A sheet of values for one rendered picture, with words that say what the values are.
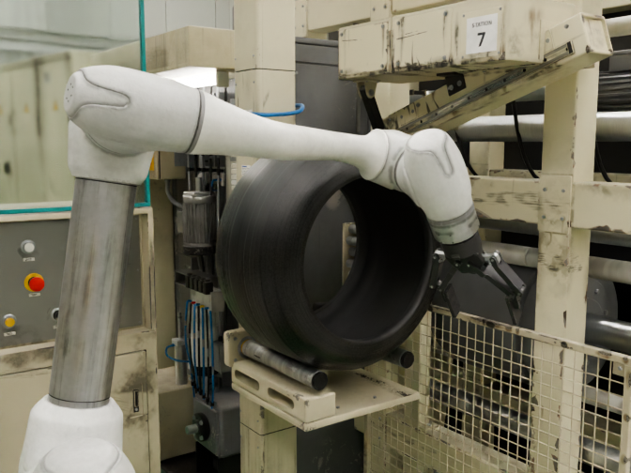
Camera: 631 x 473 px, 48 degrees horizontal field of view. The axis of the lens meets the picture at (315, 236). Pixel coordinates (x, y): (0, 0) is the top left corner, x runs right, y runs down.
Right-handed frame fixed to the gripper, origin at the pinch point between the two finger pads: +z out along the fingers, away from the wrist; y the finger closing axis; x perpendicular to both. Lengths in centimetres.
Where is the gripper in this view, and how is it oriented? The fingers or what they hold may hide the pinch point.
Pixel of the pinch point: (484, 312)
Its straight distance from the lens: 148.1
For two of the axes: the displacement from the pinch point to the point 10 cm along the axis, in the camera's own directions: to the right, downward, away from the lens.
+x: 5.3, -6.0, 6.0
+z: 3.7, 8.0, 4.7
